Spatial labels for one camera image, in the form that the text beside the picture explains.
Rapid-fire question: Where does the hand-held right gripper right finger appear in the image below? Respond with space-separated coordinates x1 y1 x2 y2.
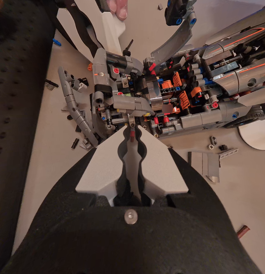
137 125 189 206

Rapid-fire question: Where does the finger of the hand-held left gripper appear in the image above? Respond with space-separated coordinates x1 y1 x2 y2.
56 4 103 63
74 0 126 55

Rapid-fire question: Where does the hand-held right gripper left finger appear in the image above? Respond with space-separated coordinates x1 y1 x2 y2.
75 126 132 206

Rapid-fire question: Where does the grey lego car model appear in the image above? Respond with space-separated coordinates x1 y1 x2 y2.
90 0 265 148

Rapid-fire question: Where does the grey lego panel strip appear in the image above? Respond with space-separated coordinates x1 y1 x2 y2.
58 66 99 148

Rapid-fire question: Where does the thin black lego rod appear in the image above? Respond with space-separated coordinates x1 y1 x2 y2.
123 39 134 56

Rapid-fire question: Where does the grey lego tile panel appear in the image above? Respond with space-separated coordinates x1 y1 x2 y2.
188 152 220 183

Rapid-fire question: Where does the brown lego axle pin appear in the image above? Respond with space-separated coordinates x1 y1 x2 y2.
237 225 250 238

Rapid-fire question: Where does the dark perforated panel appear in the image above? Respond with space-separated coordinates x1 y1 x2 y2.
0 0 57 257

